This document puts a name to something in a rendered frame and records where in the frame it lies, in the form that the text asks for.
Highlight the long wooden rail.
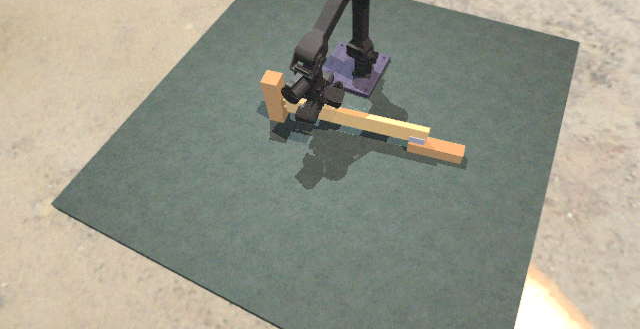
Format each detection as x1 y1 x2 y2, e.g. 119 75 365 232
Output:
285 99 430 144

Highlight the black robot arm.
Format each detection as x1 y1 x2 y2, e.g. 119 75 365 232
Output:
281 0 379 109

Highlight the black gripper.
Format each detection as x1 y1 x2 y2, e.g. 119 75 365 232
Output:
295 71 334 125

